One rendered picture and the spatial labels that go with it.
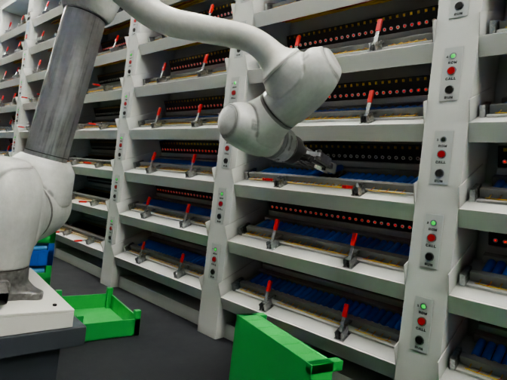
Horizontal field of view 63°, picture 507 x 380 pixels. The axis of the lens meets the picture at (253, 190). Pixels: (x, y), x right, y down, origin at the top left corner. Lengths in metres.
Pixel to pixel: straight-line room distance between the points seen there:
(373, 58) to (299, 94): 0.35
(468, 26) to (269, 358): 0.85
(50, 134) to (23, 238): 0.29
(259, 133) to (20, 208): 0.50
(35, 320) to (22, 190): 0.25
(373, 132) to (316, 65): 0.32
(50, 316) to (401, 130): 0.87
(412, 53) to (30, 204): 0.93
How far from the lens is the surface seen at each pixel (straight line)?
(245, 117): 0.88
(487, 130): 1.02
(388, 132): 1.09
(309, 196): 1.18
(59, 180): 1.10
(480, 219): 1.00
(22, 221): 0.93
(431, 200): 1.02
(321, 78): 0.86
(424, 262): 1.03
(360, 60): 1.18
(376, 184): 1.13
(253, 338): 1.01
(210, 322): 1.47
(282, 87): 0.87
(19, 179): 0.93
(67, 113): 1.12
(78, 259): 2.37
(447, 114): 1.04
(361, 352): 1.13
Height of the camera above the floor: 0.51
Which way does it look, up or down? level
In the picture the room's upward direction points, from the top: 7 degrees clockwise
